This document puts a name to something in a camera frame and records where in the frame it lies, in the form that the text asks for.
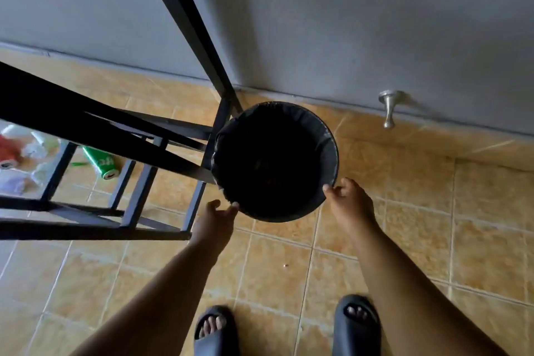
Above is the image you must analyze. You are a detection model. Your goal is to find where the person's left hand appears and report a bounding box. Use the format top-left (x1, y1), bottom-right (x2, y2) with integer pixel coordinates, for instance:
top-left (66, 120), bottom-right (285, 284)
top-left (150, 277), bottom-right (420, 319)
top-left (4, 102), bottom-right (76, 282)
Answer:
top-left (190, 200), bottom-right (240, 263)

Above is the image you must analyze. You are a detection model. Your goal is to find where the person's right hand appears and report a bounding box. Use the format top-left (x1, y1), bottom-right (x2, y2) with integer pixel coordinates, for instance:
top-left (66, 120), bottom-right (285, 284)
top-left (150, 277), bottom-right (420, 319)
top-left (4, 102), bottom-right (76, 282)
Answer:
top-left (323, 178), bottom-right (379, 240)

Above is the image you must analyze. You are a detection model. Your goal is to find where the black lined round trash bin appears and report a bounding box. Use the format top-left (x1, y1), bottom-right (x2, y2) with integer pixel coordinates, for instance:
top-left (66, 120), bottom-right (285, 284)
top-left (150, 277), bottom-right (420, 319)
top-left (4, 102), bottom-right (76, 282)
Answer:
top-left (211, 101), bottom-right (339, 224)

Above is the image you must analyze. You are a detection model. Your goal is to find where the person's right forearm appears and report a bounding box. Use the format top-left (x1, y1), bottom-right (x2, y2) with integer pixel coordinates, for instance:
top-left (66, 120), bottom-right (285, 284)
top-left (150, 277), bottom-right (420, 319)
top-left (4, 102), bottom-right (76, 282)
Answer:
top-left (352, 221), bottom-right (512, 356)

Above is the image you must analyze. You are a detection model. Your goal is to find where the person's left forearm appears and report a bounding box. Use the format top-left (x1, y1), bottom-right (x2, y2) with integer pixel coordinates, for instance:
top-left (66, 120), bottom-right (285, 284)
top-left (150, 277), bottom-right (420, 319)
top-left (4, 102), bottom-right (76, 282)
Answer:
top-left (69, 240), bottom-right (222, 356)

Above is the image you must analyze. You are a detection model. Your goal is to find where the silver metal door stopper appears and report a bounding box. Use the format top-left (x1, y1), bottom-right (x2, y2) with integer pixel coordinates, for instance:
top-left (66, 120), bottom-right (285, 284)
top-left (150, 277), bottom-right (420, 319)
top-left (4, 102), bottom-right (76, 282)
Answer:
top-left (378, 90), bottom-right (405, 130)

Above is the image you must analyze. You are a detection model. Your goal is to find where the person's left foot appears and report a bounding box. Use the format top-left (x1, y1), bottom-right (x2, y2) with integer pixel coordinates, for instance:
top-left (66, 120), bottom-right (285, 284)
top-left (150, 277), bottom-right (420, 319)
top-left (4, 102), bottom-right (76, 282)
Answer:
top-left (199, 315), bottom-right (228, 340)

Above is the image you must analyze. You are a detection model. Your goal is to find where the person's foot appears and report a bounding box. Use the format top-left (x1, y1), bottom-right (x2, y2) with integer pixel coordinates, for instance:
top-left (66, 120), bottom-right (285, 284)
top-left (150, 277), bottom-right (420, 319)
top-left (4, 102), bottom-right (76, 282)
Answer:
top-left (199, 315), bottom-right (228, 340)
top-left (346, 305), bottom-right (370, 325)

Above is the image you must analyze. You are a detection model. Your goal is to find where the person's right foot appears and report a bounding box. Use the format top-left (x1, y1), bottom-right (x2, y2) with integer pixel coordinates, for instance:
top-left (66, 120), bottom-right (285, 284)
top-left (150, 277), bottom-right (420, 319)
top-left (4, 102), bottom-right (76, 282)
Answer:
top-left (346, 305), bottom-right (370, 325)

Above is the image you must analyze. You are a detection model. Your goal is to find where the dark grey left slipper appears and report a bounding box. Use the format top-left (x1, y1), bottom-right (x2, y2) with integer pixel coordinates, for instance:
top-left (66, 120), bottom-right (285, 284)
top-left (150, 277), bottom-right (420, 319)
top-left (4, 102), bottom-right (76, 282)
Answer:
top-left (193, 306), bottom-right (241, 356)

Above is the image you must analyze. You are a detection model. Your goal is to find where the dark grey slipper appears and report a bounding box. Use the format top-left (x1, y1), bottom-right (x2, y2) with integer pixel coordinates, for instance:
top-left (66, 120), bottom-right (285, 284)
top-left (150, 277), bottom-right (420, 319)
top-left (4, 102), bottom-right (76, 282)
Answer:
top-left (193, 306), bottom-right (241, 356)
top-left (332, 294), bottom-right (383, 356)

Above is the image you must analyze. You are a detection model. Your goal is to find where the green drink can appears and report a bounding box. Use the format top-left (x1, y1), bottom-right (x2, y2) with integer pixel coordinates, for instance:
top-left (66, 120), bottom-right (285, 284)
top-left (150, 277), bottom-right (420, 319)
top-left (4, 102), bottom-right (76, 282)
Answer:
top-left (82, 146), bottom-right (121, 181)

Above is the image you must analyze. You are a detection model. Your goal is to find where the dark grey right slipper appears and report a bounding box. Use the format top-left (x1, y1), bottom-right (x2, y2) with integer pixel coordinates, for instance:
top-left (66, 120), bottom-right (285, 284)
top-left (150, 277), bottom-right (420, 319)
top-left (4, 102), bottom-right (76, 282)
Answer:
top-left (332, 294), bottom-right (383, 356)

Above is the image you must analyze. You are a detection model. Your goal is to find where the crumpled white tissue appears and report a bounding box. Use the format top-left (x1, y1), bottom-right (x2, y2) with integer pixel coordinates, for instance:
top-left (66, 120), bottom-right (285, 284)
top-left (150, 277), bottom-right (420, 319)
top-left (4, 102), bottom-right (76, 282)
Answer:
top-left (2, 124), bottom-right (60, 160)

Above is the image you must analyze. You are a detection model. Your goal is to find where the crumpled white plastic bag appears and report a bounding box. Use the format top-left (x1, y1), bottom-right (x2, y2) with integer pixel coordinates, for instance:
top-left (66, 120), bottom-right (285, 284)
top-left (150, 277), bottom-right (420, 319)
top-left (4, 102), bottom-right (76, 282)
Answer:
top-left (0, 162), bottom-right (56, 196)

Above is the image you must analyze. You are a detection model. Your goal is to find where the red drink can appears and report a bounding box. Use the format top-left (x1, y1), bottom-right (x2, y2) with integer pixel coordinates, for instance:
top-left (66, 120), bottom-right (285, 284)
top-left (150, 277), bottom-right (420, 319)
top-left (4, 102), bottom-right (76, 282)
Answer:
top-left (0, 135), bottom-right (22, 170)

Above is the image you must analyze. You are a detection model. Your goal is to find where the black metal table frame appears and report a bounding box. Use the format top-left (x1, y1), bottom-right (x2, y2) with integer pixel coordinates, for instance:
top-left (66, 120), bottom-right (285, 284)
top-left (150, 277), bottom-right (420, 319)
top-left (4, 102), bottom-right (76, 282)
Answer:
top-left (0, 0), bottom-right (244, 242)

